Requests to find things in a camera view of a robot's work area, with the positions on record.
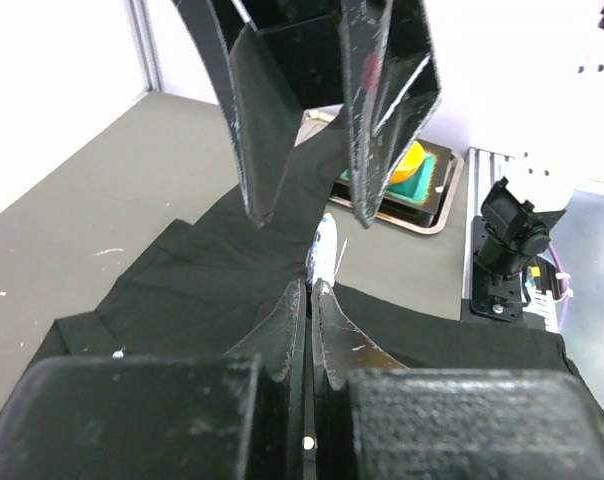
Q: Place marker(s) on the metal tray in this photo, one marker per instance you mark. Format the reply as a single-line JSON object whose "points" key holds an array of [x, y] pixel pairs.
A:
{"points": [[428, 219]]}

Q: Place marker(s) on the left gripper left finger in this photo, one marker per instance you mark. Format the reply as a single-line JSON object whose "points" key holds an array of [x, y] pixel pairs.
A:
{"points": [[235, 416]]}

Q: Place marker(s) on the orange bowl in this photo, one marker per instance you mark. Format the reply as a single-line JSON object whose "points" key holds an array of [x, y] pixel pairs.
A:
{"points": [[409, 164]]}

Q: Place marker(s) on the round blue painted brooch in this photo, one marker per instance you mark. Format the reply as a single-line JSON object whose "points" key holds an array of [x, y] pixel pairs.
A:
{"points": [[325, 254]]}

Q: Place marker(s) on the black button shirt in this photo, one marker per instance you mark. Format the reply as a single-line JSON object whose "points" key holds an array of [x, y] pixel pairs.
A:
{"points": [[200, 288]]}

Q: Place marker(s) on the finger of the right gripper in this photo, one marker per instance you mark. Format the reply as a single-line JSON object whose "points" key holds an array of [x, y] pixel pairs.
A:
{"points": [[268, 62], [391, 90]]}

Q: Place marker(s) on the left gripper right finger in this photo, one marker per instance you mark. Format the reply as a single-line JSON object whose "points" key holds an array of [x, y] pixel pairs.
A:
{"points": [[378, 419]]}

